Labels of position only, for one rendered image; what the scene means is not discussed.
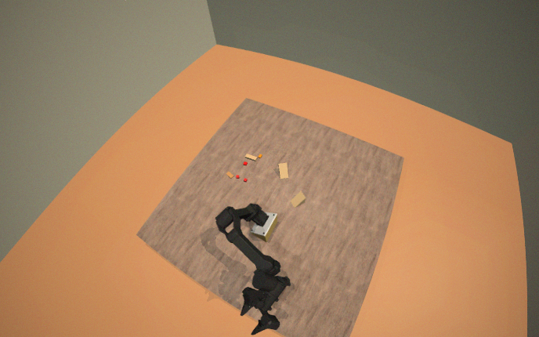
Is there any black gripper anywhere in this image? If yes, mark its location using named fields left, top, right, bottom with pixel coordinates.
left=241, top=287, right=280, bottom=335

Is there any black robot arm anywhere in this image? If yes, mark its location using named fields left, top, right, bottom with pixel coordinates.
left=215, top=204, right=291, bottom=309

